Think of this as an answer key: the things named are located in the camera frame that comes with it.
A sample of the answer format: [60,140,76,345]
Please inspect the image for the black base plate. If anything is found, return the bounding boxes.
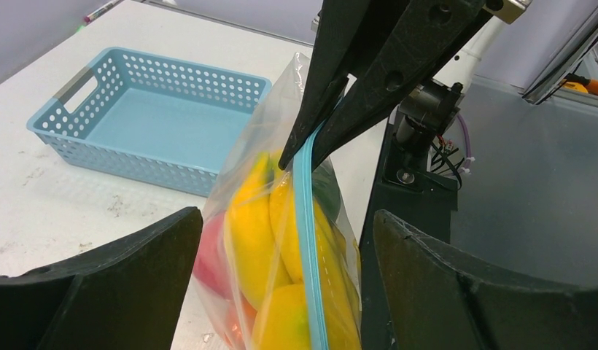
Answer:
[359,112,459,349]

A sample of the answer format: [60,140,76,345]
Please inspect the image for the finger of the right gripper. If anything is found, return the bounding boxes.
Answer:
[279,1,370,170]
[312,0,502,166]

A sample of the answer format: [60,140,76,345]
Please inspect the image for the red apple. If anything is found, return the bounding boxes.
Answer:
[193,211,232,300]

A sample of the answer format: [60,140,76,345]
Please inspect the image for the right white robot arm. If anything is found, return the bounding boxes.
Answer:
[279,0,506,168]

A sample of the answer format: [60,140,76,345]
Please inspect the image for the yellow banana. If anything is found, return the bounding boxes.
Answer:
[223,151,361,349]

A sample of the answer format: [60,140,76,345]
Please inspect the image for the green lime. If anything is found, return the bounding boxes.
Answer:
[312,160,342,222]

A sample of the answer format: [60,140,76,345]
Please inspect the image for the blue plastic basket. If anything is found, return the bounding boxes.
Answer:
[27,47,271,197]

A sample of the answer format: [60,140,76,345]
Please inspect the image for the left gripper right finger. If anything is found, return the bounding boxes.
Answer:
[373,210,598,349]

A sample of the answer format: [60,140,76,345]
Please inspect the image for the orange fruit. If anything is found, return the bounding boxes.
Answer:
[224,296,257,349]

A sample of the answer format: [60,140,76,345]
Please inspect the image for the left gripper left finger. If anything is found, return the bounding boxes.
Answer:
[0,206,203,349]

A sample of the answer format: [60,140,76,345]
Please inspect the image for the clear zip top bag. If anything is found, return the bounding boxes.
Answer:
[193,53,362,349]

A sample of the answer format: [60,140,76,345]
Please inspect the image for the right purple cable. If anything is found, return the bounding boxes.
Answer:
[456,113,475,175]

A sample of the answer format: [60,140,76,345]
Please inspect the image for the aluminium frame rail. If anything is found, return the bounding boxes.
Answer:
[522,1,598,105]

